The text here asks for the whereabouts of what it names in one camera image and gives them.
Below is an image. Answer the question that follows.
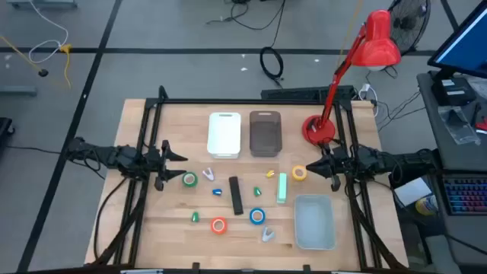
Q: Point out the mint green stapler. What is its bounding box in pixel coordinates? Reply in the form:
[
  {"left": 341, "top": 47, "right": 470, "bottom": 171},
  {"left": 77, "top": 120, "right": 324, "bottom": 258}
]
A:
[{"left": 275, "top": 172, "right": 288, "bottom": 205}]

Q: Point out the yellow floor cable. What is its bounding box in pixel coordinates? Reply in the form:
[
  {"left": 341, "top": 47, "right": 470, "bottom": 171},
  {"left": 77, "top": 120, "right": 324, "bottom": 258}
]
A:
[{"left": 59, "top": 43, "right": 74, "bottom": 91}]

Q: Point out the dark grey side desk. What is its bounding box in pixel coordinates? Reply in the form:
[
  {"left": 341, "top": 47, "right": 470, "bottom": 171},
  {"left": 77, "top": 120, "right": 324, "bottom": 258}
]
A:
[{"left": 416, "top": 70, "right": 487, "bottom": 267}]

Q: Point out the white power adapter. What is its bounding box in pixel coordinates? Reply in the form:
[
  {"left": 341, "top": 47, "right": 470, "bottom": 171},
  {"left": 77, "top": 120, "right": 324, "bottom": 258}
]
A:
[{"left": 358, "top": 82, "right": 378, "bottom": 117}]

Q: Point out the clear plastic bag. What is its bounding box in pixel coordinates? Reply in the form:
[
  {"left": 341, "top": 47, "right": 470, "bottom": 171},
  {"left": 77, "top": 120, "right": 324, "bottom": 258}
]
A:
[{"left": 437, "top": 105, "right": 482, "bottom": 147}]

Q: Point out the coiled black cable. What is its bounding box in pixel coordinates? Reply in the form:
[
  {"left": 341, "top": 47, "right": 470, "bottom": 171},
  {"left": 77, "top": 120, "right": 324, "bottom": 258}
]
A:
[{"left": 259, "top": 46, "right": 285, "bottom": 88}]

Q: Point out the grey staple remover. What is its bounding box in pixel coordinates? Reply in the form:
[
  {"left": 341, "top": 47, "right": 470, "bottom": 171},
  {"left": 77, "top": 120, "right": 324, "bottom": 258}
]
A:
[{"left": 260, "top": 226, "right": 276, "bottom": 244}]

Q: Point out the orange tape roll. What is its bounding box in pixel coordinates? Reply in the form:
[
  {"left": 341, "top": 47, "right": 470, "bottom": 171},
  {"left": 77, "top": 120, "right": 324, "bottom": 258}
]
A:
[{"left": 210, "top": 216, "right": 229, "bottom": 236}]

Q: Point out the yellow hanging cord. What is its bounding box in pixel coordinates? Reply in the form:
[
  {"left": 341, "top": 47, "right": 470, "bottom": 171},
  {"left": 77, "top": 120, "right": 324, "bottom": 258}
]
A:
[{"left": 337, "top": 0, "right": 365, "bottom": 65}]

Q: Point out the light grey plastic bin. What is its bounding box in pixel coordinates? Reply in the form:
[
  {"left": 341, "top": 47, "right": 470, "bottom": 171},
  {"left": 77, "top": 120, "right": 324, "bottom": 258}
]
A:
[{"left": 293, "top": 193, "right": 338, "bottom": 251}]

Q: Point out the yellow cord with black plug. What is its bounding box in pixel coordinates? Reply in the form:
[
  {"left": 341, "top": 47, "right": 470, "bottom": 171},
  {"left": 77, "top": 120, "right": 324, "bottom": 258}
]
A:
[{"left": 0, "top": 34, "right": 49, "bottom": 78}]

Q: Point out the black mini computer box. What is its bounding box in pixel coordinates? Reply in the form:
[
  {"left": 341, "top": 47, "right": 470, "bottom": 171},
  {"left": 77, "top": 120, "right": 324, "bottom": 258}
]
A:
[{"left": 431, "top": 75, "right": 477, "bottom": 107}]

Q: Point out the white paper sheet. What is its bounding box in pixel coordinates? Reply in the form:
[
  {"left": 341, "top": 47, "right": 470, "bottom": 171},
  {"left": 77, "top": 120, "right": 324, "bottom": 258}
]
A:
[{"left": 393, "top": 176, "right": 433, "bottom": 208}]

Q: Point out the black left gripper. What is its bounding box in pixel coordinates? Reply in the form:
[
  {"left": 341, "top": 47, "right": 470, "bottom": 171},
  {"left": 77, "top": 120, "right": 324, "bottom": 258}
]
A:
[{"left": 146, "top": 139, "right": 189, "bottom": 192}]

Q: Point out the white plastic bin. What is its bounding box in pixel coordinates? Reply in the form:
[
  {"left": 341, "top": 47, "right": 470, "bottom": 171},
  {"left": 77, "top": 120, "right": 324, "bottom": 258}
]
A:
[{"left": 206, "top": 111, "right": 243, "bottom": 160}]

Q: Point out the yellow tape roll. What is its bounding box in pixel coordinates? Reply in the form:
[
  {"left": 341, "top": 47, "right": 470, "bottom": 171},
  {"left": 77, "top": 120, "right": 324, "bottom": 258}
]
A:
[{"left": 291, "top": 164, "right": 308, "bottom": 182}]

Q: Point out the black stapler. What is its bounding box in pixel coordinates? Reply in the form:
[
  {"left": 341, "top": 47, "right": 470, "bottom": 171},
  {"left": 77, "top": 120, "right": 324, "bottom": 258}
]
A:
[{"left": 228, "top": 175, "right": 245, "bottom": 216}]

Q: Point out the black power strip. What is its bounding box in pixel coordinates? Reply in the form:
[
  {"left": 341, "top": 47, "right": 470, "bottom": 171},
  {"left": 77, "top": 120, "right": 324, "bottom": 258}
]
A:
[{"left": 260, "top": 84, "right": 357, "bottom": 103}]

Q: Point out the black aluminium table frame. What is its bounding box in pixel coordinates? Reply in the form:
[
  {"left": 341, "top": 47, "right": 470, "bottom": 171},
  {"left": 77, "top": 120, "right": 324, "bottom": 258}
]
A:
[{"left": 91, "top": 85, "right": 410, "bottom": 274}]

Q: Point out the yellow round container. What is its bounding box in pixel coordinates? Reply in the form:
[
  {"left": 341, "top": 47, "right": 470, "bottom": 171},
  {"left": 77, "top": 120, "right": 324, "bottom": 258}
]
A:
[{"left": 414, "top": 193, "right": 440, "bottom": 217}]

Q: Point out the loose black floor cable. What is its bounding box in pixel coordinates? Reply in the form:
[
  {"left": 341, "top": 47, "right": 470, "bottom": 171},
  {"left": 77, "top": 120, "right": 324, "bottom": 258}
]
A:
[{"left": 205, "top": 0, "right": 287, "bottom": 31}]

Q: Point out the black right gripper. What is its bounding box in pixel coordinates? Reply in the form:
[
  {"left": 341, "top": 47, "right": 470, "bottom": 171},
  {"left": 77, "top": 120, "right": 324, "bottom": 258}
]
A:
[{"left": 305, "top": 143, "right": 355, "bottom": 193}]

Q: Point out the black computer monitor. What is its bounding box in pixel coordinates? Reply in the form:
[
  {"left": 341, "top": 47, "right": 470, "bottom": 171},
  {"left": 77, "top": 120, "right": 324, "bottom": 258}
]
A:
[{"left": 427, "top": 0, "right": 487, "bottom": 80}]

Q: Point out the blue tape roll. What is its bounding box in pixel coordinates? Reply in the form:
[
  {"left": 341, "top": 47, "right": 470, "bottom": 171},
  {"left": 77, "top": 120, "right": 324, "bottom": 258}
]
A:
[{"left": 249, "top": 207, "right": 267, "bottom": 226}]

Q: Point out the black floor fan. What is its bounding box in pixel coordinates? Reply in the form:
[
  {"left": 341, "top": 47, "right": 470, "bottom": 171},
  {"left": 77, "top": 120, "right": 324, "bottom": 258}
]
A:
[{"left": 387, "top": 0, "right": 433, "bottom": 57}]

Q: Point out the backlit rainbow keyboard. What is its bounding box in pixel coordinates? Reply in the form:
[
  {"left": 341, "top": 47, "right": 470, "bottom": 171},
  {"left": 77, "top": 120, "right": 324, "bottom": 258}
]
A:
[{"left": 442, "top": 175, "right": 487, "bottom": 217}]

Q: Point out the green tape roll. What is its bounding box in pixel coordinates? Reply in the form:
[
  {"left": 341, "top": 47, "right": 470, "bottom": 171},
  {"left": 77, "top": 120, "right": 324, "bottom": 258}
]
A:
[{"left": 181, "top": 171, "right": 199, "bottom": 189}]

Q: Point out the smoky translucent plastic bin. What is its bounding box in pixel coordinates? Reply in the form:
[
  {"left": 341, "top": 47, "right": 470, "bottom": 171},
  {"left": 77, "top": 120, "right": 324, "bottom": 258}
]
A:
[{"left": 248, "top": 110, "right": 284, "bottom": 158}]

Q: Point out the white floor cable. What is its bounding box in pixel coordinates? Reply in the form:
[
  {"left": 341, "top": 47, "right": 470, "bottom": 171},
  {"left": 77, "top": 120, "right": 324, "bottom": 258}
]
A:
[{"left": 27, "top": 0, "right": 70, "bottom": 65}]

